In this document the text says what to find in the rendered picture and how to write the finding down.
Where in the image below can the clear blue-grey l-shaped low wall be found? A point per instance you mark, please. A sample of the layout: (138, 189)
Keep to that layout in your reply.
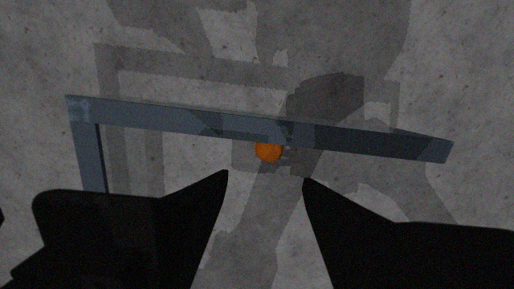
(86, 113)

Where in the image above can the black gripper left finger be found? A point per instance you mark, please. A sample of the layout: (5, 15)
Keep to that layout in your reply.
(171, 231)

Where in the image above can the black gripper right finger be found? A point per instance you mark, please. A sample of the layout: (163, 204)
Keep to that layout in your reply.
(363, 250)

